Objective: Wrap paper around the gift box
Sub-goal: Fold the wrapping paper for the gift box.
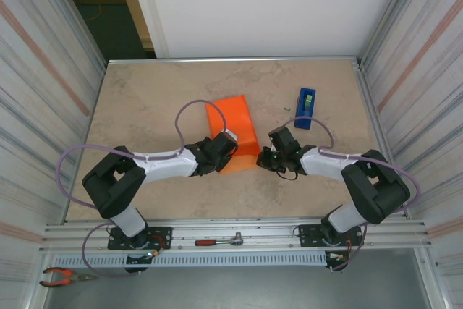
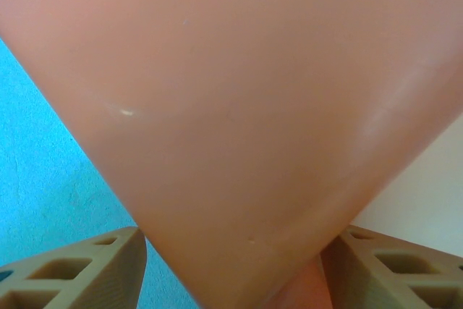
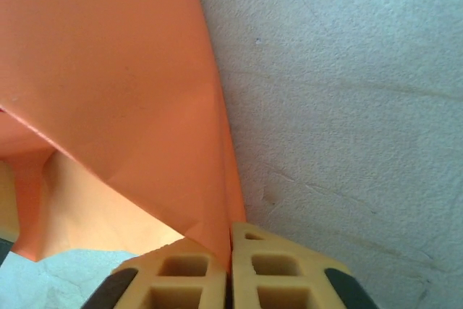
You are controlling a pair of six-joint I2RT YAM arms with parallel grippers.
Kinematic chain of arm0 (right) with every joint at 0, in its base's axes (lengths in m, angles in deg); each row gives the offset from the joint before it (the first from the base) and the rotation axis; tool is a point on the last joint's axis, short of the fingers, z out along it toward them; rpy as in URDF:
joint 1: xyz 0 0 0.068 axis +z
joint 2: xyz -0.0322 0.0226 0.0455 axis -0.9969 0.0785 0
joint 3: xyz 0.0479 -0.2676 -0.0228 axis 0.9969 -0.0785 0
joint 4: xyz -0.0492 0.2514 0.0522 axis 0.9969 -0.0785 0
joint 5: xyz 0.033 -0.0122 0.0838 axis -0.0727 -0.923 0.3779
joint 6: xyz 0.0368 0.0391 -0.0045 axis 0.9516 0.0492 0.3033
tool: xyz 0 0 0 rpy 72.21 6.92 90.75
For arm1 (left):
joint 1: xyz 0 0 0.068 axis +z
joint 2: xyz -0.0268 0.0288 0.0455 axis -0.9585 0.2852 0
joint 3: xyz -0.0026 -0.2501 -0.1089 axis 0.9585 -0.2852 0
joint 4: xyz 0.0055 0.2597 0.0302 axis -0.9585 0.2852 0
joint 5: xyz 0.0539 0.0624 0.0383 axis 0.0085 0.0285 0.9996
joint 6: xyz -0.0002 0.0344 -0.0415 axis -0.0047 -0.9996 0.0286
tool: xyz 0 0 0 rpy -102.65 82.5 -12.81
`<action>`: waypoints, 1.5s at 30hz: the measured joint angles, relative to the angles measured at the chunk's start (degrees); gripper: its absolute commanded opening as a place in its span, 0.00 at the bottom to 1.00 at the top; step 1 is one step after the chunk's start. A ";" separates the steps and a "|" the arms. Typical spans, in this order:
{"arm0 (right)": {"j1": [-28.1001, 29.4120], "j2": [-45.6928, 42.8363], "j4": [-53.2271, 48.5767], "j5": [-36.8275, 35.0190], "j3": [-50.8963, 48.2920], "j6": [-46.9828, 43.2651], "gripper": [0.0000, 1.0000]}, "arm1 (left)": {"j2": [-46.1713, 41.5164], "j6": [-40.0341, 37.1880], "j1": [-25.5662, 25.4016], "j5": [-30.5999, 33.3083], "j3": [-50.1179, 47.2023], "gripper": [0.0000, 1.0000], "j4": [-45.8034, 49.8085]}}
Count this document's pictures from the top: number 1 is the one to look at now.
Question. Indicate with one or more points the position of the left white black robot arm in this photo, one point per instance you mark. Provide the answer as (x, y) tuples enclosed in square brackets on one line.
[(166, 166)]

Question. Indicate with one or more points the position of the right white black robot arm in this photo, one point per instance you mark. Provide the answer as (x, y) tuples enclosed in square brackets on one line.
[(325, 164)]

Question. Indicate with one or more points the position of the blue tape dispenser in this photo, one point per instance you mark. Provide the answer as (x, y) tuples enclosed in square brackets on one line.
[(302, 110)]

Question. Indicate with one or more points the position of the long aluminium table edge profile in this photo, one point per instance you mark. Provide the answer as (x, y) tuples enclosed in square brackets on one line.
[(231, 60)]

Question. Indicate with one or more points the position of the short aluminium table edge profile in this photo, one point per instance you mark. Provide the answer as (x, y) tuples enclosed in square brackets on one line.
[(365, 88)]

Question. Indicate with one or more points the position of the yellow power connector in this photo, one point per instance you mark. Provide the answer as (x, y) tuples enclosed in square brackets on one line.
[(155, 253), (341, 258)]

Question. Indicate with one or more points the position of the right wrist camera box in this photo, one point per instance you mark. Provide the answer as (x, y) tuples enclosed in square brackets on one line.
[(273, 147)]

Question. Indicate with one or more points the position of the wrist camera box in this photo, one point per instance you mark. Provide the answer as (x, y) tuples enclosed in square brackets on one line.
[(273, 147), (233, 136)]

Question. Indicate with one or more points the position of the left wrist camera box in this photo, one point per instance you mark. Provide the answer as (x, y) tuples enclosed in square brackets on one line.
[(233, 136)]

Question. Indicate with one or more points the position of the wide aluminium mounting rail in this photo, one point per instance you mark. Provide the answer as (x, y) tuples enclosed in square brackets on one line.
[(260, 230)]

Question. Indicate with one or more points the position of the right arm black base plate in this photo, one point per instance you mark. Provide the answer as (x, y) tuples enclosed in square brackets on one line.
[(307, 238)]

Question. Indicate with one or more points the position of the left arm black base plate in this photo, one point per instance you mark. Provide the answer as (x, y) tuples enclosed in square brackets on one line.
[(162, 232)]

